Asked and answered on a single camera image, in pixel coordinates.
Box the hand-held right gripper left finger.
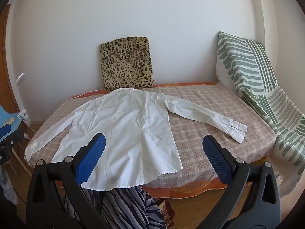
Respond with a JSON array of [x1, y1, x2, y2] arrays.
[[26, 133, 112, 229]]

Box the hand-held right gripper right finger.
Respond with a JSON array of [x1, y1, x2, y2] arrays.
[[200, 135, 282, 229]]

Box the white long-sleeved shirt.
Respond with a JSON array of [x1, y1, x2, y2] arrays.
[[24, 88, 248, 192]]

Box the pink plaid blanket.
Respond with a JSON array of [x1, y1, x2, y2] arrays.
[[25, 82, 278, 189]]

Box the zebra striped pants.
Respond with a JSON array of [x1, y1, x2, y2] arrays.
[[63, 186, 167, 229]]

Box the white clip lamp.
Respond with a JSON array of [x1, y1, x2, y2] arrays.
[[16, 73, 30, 124]]

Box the wooden door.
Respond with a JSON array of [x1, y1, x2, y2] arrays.
[[0, 5, 20, 115]]

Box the green striped throw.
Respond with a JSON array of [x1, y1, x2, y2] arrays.
[[216, 31, 305, 196]]

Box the leopard print cushion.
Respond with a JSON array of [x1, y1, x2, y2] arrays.
[[99, 36, 155, 91]]

